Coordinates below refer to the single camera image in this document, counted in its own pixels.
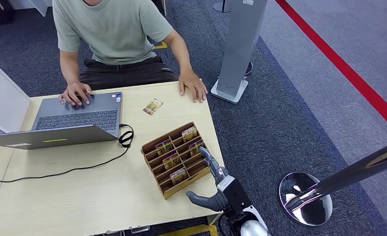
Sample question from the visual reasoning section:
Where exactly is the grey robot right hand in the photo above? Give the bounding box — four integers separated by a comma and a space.
186, 147, 230, 213

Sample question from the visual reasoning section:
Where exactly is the person's left hand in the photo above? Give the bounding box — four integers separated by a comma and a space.
178, 69, 209, 104

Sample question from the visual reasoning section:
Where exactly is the person's right hand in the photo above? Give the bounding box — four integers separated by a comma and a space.
58, 82, 93, 107

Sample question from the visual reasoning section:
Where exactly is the gold hotel card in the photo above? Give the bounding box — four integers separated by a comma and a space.
155, 139, 174, 156
170, 168, 189, 186
188, 140, 204, 157
143, 98, 164, 116
162, 152, 181, 170
181, 126, 199, 143

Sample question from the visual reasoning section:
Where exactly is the wooden card rack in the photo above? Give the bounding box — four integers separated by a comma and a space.
141, 121, 212, 200

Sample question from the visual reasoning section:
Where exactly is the person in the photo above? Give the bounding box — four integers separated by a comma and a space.
52, 0, 209, 107

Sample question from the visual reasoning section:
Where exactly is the grey laptop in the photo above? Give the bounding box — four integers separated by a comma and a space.
0, 91, 123, 150

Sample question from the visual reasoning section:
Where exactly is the grey kiosk pillar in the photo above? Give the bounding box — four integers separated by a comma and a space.
210, 0, 268, 105

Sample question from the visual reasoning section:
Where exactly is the white partition board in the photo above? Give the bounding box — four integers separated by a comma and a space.
0, 55, 31, 135

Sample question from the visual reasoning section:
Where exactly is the grey round stand base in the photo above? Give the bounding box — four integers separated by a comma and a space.
212, 0, 234, 14

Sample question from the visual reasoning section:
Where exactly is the chrome stanchion base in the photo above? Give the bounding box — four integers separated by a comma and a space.
278, 172, 333, 227

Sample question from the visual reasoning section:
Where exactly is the white cabinet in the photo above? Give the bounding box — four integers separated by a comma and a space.
6, 0, 54, 17

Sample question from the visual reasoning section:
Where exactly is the red barrier belt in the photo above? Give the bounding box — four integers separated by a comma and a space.
274, 0, 387, 132

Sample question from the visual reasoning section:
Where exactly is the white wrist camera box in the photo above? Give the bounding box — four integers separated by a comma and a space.
216, 176, 235, 192

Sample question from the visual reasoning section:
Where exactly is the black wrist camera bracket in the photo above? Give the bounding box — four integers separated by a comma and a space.
220, 178, 255, 218

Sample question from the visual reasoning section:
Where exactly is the yellow metal frame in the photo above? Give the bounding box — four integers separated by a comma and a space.
159, 225, 219, 236

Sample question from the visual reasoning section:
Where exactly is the black laptop cable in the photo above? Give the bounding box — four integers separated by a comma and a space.
0, 123, 135, 183

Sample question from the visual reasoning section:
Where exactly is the chrome stanchion post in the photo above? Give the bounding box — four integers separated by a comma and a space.
284, 129, 387, 212

